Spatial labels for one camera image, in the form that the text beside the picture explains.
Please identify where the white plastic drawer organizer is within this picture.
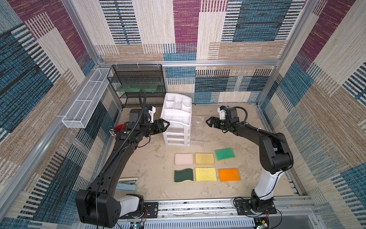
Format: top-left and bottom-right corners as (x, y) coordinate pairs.
(161, 93), (192, 147)

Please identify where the pink sponge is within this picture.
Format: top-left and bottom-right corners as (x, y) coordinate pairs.
(174, 153), (193, 166)

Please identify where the orange sponge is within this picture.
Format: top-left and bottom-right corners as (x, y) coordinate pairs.
(218, 168), (241, 182)

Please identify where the pale yellow cellulose sponge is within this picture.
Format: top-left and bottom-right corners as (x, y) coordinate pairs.
(195, 168), (217, 182)

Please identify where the dark green scouring sponge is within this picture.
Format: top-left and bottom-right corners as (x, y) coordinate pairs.
(174, 169), (193, 183)

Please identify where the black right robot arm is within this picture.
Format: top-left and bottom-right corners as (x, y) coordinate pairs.
(206, 106), (294, 217)

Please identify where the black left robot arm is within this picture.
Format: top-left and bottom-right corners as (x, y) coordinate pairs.
(75, 108), (170, 228)

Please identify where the red pen cup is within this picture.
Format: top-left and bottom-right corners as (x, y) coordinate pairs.
(113, 124), (124, 134)

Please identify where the green board on shelf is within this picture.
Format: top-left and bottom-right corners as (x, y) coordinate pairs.
(116, 83), (159, 93)

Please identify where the light blue stapler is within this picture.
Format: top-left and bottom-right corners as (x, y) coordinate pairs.
(116, 177), (138, 192)

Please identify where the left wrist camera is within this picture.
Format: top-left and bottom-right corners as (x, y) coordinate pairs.
(145, 105), (156, 123)

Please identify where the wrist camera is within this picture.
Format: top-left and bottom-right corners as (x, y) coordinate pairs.
(145, 105), (156, 123)
(217, 106), (229, 121)

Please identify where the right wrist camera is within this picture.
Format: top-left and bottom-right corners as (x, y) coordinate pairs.
(217, 106), (229, 121)

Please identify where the black wire mesh shelf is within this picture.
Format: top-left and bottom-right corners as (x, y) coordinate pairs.
(107, 64), (166, 108)

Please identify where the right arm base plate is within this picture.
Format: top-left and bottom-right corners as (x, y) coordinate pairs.
(233, 198), (277, 217)

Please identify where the white wire mesh basket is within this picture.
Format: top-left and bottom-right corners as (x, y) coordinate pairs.
(62, 68), (110, 128)

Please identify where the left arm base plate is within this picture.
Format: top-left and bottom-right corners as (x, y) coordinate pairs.
(120, 202), (159, 219)

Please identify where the aluminium front rail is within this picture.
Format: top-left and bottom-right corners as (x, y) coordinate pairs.
(71, 197), (324, 229)

